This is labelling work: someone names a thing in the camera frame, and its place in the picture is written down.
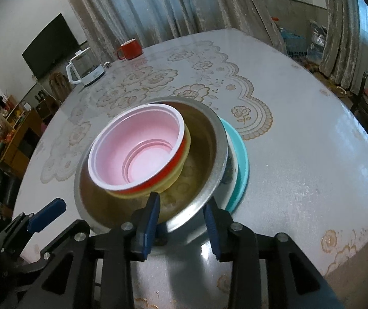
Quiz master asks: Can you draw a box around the beige curtain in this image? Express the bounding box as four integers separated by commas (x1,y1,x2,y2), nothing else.
57,0,287,55
319,0,368,94

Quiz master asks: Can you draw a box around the wooden cabinet with clutter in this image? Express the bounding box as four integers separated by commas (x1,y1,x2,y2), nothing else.
0,109,44,171

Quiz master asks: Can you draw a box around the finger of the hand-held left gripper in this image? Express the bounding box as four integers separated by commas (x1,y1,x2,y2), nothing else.
40,219,90,263
0,199,67,255

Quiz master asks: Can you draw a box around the small wooden shelf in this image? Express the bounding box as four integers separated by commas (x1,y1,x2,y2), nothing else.
0,96,31,126

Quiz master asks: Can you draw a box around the yellow plastic bowl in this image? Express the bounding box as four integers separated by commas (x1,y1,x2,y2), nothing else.
104,125,192,199

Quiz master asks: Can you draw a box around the black wall television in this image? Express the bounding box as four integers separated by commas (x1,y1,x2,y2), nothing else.
22,13,80,79

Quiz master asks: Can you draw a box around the large white patterned plate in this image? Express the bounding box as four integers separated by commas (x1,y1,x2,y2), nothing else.
222,125,240,200

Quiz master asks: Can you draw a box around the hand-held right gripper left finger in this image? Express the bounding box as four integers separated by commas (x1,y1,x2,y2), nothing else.
15,191,160,309

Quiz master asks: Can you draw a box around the lace table mat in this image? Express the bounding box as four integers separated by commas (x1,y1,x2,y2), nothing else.
40,41,273,184

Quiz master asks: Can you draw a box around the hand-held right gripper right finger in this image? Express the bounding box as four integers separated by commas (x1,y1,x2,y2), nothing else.
203,198,344,309

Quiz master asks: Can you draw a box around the stainless steel bowl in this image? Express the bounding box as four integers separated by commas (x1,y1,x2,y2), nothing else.
73,97,229,234

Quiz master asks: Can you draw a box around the red plastic bowl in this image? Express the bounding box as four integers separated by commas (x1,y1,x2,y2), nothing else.
88,103,186,195

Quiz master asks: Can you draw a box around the white electric kettle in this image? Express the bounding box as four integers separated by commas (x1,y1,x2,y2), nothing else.
66,48,106,86

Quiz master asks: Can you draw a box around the carved wooden chair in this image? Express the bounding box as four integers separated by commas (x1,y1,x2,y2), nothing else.
48,72,70,104

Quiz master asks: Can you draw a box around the red mug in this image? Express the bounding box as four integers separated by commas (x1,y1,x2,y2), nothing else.
116,39,144,61

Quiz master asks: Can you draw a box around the teal plastic plate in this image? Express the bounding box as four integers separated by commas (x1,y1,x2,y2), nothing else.
218,117,250,213

